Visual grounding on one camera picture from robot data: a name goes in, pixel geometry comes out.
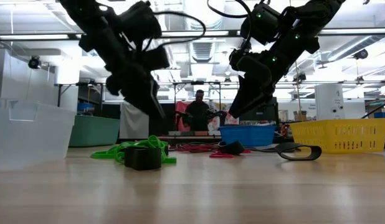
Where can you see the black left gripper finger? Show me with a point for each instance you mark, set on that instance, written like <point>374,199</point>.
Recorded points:
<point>147,104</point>
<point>159,99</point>

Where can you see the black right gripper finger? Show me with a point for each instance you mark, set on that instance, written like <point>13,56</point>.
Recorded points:
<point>237,99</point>
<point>253,101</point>

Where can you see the thin grey rubber band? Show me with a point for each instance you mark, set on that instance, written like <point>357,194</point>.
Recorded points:
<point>208,144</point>

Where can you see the green rubber band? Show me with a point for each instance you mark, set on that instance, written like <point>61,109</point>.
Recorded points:
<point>170,160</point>
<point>153,141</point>
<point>100,154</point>

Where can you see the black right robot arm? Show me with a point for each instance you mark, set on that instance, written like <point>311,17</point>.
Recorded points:
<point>307,28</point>

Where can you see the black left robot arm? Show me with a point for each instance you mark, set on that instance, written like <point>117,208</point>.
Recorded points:
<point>96,34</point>

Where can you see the small background robot arm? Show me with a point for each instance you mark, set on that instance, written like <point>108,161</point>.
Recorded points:
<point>215,114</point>
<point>183,116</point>

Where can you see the black monitor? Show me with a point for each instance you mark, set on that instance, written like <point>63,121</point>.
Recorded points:
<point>267,115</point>

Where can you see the pink hanging cloth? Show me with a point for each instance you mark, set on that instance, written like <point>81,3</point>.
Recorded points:
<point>181,107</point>

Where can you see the grey hanging cloth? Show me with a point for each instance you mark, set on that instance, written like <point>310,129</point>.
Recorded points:
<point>133,124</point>

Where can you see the blue plastic basket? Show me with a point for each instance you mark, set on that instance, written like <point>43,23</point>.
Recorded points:
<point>248,135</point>

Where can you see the floral hanging cloth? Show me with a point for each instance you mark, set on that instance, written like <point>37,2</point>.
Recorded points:
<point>212,124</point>

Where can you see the person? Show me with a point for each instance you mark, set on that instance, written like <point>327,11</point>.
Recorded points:
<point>197,115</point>

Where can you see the thin wooden pole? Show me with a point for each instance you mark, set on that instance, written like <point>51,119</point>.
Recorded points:
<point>298,93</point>

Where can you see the cardboard box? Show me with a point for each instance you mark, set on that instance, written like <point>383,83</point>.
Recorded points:
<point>301,116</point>

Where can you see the ceiling air vent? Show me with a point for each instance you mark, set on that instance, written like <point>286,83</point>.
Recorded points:
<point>202,51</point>

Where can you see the blue storage bin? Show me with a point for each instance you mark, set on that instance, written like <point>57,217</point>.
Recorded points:
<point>85,108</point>

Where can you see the teal plastic basket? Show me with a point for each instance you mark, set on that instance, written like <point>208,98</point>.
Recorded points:
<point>93,130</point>

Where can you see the long ceiling light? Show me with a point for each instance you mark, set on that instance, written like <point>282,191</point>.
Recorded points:
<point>354,31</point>
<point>195,33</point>
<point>33,36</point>

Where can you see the white cylindrical appliance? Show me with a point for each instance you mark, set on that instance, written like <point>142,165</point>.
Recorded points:
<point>328,102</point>

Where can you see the yellow plastic basket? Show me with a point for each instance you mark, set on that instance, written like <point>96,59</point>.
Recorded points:
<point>335,146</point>

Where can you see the clear plastic bin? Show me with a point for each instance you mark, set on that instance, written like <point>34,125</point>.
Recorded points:
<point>33,140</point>

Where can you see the black slanted rod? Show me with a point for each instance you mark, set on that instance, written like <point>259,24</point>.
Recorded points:
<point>379,108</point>

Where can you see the blue box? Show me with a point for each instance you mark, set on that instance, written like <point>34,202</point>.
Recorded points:
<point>382,114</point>

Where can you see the black ceiling camera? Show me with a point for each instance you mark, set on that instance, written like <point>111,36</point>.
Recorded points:
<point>300,77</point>
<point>34,63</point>
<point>361,54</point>

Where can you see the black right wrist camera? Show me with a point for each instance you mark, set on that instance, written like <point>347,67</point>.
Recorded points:
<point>262,25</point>

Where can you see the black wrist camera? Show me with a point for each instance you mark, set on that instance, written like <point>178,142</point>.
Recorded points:
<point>262,25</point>
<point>139,21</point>

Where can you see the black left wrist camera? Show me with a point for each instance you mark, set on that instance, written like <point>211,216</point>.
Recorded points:
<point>139,21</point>

